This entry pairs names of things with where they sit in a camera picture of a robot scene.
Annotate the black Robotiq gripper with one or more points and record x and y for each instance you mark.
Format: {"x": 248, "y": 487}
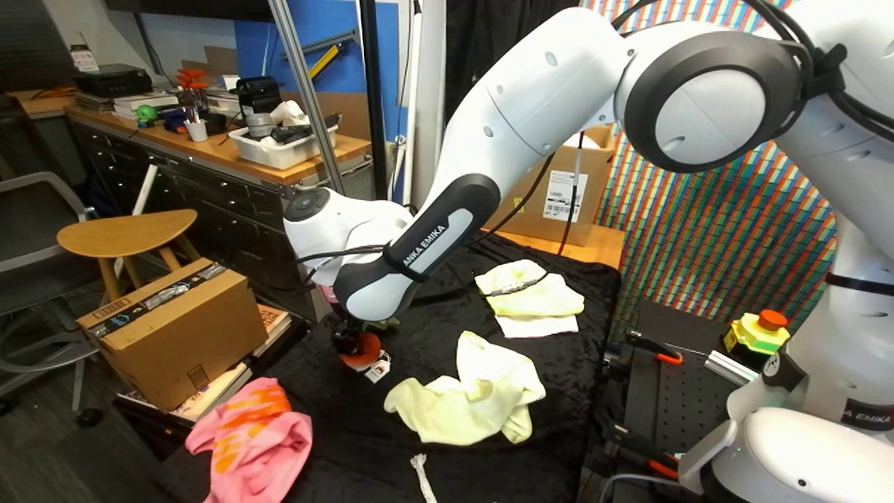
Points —
{"x": 360, "y": 328}

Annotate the orange plush tomato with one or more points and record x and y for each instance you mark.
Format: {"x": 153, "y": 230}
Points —
{"x": 361, "y": 354}

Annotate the pale cream cloth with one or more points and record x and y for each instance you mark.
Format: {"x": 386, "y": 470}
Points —
{"x": 464, "y": 402}

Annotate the pink orange cloth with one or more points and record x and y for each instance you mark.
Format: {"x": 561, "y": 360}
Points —
{"x": 254, "y": 444}

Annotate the bright yellow towel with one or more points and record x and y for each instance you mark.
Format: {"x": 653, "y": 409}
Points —
{"x": 531, "y": 294}

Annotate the black velvet table cloth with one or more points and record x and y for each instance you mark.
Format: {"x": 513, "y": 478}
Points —
{"x": 353, "y": 438}

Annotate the white towel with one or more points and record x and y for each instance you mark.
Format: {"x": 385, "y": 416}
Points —
{"x": 534, "y": 325}

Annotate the cardboard box with black tape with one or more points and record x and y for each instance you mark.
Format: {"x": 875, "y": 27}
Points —
{"x": 178, "y": 337}

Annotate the wooden top workbench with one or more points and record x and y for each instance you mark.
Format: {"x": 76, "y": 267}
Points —
{"x": 233, "y": 196}

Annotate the white plastic bin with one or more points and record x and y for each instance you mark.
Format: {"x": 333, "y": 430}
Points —
{"x": 280, "y": 149}

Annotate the silver metal pole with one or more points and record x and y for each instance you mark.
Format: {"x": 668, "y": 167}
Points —
{"x": 308, "y": 103}

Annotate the wooden board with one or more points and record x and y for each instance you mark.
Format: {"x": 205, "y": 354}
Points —
{"x": 578, "y": 248}

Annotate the black vertical pole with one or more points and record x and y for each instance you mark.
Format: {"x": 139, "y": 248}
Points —
{"x": 372, "y": 93}

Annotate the cardboard box with white label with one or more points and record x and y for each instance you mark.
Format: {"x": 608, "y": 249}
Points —
{"x": 561, "y": 191}

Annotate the black desk device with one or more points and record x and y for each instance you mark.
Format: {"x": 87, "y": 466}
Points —
{"x": 259, "y": 100}

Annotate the wooden stool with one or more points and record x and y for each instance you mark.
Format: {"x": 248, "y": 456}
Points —
{"x": 128, "y": 233}

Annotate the white rod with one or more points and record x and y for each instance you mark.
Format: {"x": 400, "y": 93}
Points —
{"x": 145, "y": 191}

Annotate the white cup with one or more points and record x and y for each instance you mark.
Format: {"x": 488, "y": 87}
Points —
{"x": 198, "y": 129}

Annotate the red flower ornament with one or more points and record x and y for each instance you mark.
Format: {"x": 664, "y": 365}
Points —
{"x": 192, "y": 79}

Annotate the small green ball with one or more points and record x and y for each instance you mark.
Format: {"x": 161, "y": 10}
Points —
{"x": 146, "y": 115}

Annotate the black perforated breadboard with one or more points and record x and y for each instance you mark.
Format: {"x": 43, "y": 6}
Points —
{"x": 675, "y": 402}

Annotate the grey swivel chair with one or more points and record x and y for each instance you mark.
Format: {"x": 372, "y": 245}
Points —
{"x": 38, "y": 262}

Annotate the black printer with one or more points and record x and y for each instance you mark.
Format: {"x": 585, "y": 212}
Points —
{"x": 112, "y": 83}

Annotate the multicolour patterned panel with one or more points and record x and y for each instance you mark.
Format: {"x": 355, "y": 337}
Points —
{"x": 709, "y": 233}

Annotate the yellow red emergency stop button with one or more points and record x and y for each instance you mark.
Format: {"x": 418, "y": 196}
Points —
{"x": 756, "y": 330}

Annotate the silver metal bracket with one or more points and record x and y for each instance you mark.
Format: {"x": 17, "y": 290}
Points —
{"x": 730, "y": 367}

